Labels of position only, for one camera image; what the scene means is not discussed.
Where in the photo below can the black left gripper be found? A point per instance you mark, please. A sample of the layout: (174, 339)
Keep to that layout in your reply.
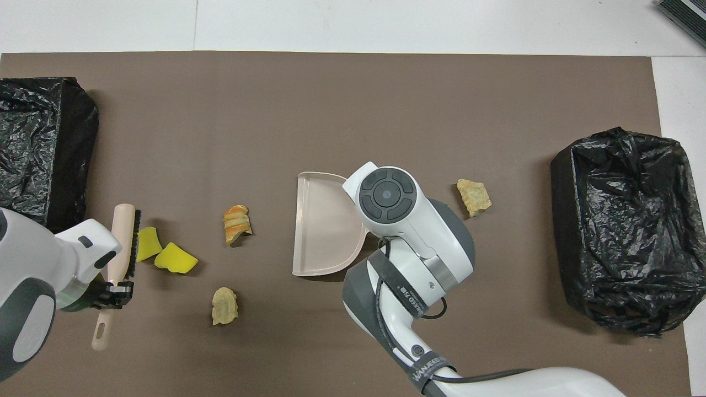
(99, 293)

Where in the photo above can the small yellow sponge piece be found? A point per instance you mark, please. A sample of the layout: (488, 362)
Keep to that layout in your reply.
(148, 243)

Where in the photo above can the beige hand brush black bristles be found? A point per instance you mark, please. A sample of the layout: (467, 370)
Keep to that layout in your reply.
(122, 231)

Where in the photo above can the large yellow sponge piece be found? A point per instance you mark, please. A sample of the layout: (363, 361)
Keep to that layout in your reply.
(176, 259)

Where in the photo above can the pale beige ridged foam piece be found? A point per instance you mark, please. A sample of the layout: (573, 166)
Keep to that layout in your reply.
(224, 306)

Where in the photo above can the orange striped croissant piece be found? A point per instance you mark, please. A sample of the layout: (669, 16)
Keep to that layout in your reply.
(237, 223)

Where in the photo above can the beige plastic dustpan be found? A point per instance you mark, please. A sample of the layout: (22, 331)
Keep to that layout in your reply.
(322, 226)

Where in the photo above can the pale yellow rough foam chunk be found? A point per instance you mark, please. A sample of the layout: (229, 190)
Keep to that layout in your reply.
(474, 197)

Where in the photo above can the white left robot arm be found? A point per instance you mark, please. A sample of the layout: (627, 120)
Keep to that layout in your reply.
(33, 264)

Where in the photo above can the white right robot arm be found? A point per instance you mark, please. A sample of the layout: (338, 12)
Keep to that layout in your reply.
(419, 231)

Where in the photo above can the black bag lined bin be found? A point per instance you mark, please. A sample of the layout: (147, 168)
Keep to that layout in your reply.
(618, 220)
(38, 138)

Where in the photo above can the brown table mat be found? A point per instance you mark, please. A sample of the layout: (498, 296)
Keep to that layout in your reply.
(353, 82)

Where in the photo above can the grey ribbed device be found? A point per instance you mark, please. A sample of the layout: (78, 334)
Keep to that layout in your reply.
(684, 14)

